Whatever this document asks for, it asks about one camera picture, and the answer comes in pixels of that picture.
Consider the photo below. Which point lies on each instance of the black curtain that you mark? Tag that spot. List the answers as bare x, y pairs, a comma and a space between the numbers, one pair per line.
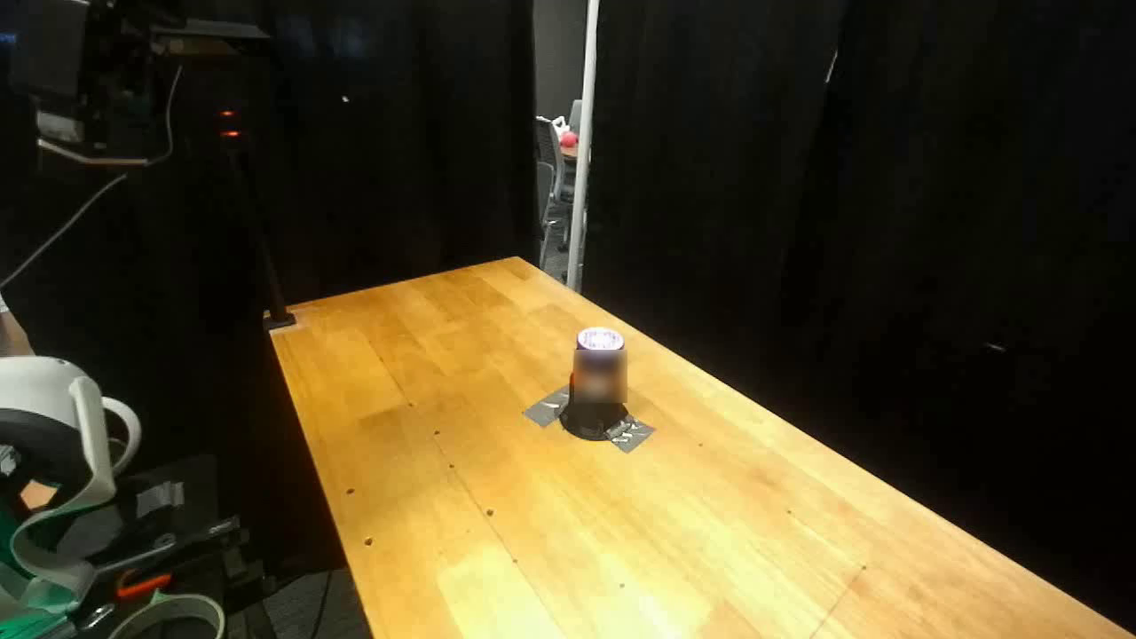
900, 213

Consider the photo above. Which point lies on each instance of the black tripod with camera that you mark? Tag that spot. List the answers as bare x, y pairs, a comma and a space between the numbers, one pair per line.
254, 224

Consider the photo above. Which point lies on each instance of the dark box equipment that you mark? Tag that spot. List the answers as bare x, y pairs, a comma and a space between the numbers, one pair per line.
47, 46

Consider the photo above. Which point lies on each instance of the grey duct tape piece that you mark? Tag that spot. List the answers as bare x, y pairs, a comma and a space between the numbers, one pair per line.
549, 411
631, 434

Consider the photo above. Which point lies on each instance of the white vertical pole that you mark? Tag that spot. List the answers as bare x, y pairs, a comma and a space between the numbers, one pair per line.
585, 144

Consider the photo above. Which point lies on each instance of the dark cup with orange label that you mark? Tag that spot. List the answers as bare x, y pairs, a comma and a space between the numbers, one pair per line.
597, 394

